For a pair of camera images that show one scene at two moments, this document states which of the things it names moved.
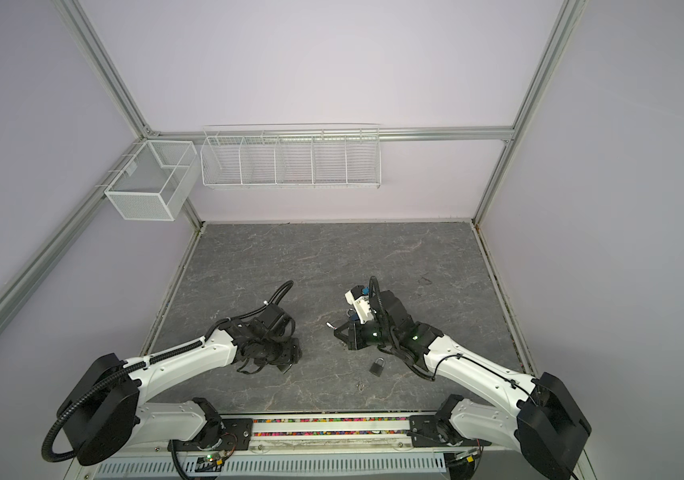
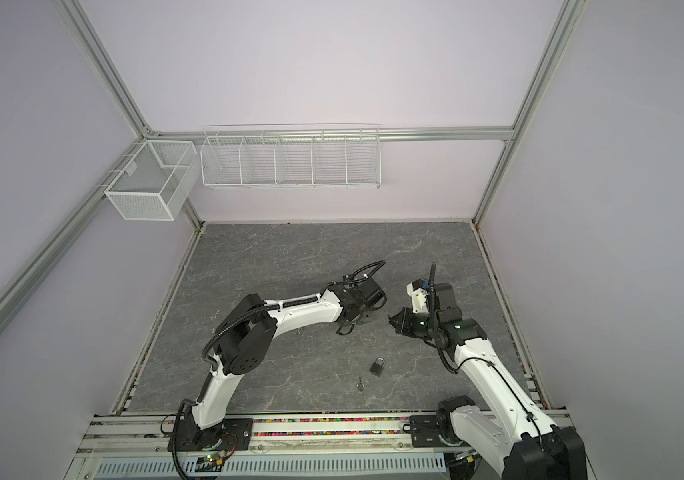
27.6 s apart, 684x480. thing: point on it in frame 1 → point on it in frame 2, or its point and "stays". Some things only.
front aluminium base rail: [332, 434] stays
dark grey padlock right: [376, 368] stays
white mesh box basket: [156, 182] stays
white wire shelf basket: [291, 156] stays
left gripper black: [291, 353] → [367, 318]
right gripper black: [355, 337] → [405, 326]
